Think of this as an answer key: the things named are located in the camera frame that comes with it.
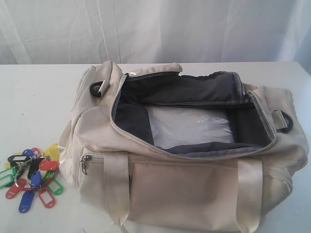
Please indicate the beige duffel bag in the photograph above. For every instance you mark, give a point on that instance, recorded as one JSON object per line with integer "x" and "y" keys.
{"x": 107, "y": 149}

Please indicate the colourful key tag bunch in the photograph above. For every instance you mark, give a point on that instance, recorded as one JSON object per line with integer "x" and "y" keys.
{"x": 32, "y": 173}

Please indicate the clear plastic wrapped packet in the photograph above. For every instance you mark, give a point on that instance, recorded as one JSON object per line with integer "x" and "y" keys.
{"x": 175, "y": 126}

